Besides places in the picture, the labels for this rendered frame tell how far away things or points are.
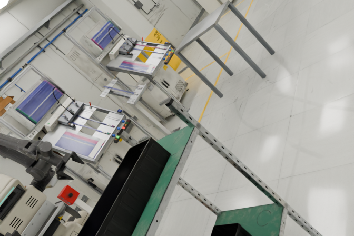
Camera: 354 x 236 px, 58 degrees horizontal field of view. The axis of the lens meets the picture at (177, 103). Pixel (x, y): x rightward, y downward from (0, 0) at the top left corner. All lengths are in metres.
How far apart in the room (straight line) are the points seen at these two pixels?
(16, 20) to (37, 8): 0.50
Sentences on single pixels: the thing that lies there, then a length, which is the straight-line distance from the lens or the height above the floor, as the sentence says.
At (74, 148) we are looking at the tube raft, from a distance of 3.62.
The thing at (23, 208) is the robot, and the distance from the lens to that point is 1.97.
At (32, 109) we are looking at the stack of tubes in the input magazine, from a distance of 3.91.
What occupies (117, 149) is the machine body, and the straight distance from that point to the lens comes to 3.98.
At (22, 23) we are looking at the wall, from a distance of 6.26.
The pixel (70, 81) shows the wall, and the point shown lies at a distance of 5.98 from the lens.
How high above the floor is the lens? 1.43
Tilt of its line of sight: 17 degrees down
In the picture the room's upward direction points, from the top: 48 degrees counter-clockwise
